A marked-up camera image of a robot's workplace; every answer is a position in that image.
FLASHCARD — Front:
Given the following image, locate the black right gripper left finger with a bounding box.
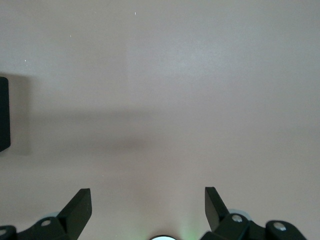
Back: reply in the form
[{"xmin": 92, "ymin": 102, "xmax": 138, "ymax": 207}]
[{"xmin": 0, "ymin": 188, "xmax": 93, "ymax": 240}]

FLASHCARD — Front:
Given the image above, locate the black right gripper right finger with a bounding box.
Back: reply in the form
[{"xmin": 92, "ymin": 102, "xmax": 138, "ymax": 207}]
[{"xmin": 201, "ymin": 186, "xmax": 309, "ymax": 240}]

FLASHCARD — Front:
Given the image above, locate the black rectangular plastic box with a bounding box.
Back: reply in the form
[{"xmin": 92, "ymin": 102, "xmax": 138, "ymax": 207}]
[{"xmin": 0, "ymin": 76, "xmax": 12, "ymax": 153}]

